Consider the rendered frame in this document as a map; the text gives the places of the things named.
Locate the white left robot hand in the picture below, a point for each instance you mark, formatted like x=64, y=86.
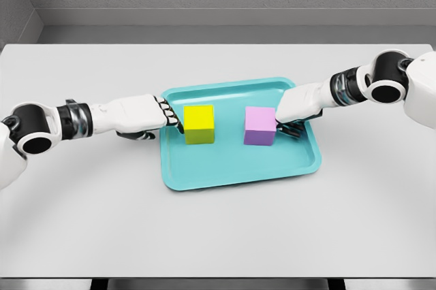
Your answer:
x=143, y=113

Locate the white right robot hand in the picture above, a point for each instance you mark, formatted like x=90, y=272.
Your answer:
x=296, y=104

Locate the purple cube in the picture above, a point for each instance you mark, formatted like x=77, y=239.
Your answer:
x=259, y=125

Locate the yellow cube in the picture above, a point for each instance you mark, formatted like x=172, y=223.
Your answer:
x=199, y=123

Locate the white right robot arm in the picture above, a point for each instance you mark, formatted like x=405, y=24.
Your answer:
x=385, y=82

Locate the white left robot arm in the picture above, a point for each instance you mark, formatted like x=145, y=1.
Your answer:
x=41, y=126

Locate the teal tray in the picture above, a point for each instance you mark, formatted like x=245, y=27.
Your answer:
x=238, y=164

